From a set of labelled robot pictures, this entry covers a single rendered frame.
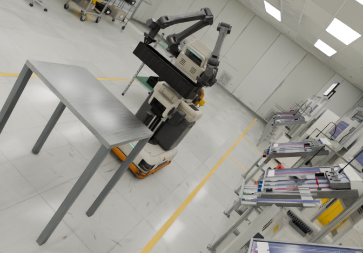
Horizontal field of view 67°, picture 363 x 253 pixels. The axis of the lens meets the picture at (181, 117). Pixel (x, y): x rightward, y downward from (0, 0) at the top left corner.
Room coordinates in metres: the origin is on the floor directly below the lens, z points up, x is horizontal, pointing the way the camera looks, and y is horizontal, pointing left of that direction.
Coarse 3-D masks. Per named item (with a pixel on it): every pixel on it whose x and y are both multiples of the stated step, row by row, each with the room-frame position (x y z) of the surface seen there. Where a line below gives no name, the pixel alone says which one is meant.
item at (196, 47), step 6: (192, 42) 2.42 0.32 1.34; (198, 42) 2.44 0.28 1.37; (186, 48) 2.40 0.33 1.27; (192, 48) 2.37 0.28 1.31; (198, 48) 2.39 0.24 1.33; (204, 48) 2.41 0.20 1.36; (186, 54) 2.44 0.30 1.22; (192, 54) 2.40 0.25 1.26; (198, 54) 2.35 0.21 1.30; (204, 54) 2.36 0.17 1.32; (210, 54) 2.40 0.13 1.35; (198, 60) 2.38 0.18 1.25; (204, 60) 2.36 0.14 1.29
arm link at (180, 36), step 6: (210, 12) 2.34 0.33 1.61; (198, 24) 2.40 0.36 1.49; (204, 24) 2.41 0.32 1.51; (210, 24) 2.42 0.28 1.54; (186, 30) 2.40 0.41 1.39; (192, 30) 2.40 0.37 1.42; (168, 36) 2.40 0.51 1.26; (174, 36) 2.42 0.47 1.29; (180, 36) 2.39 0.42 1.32; (186, 36) 2.42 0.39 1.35; (174, 42) 2.38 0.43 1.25; (174, 48) 2.42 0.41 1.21
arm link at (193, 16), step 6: (192, 12) 2.29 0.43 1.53; (198, 12) 2.31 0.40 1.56; (204, 12) 2.32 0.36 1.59; (162, 18) 2.16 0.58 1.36; (168, 18) 2.18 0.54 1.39; (174, 18) 2.20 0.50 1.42; (180, 18) 2.22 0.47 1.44; (186, 18) 2.25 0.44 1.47; (192, 18) 2.28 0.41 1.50; (198, 18) 2.31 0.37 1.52; (204, 18) 2.33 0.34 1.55; (210, 18) 2.33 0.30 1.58; (162, 24) 2.15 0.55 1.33; (168, 24) 2.18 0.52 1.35
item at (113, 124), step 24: (24, 72) 1.36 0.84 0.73; (48, 72) 1.40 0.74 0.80; (72, 72) 1.60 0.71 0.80; (72, 96) 1.35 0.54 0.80; (96, 96) 1.54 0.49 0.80; (0, 120) 1.36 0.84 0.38; (96, 120) 1.30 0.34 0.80; (120, 120) 1.48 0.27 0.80; (120, 144) 1.29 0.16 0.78; (144, 144) 1.60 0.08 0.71; (96, 168) 1.21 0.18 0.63; (120, 168) 1.59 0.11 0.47; (72, 192) 1.20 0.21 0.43
